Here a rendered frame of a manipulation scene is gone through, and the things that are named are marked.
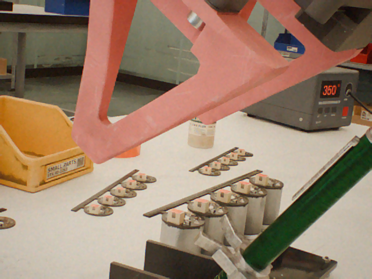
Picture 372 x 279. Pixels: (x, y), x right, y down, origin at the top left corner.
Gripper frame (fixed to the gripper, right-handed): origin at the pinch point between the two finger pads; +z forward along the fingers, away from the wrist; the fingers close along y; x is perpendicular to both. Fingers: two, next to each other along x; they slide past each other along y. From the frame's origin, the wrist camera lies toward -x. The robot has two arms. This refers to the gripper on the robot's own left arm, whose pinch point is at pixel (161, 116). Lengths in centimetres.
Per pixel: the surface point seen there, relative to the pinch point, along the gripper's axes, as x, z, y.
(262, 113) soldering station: -8, 21, -75
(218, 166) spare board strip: -2.9, 18.3, -41.6
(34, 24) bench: -150, 128, -246
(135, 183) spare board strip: -5.8, 20.1, -29.0
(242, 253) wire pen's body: 6.2, 1.3, 0.7
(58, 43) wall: -265, 254, -501
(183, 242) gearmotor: 3.5, 7.9, -7.7
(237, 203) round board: 3.7, 6.6, -13.6
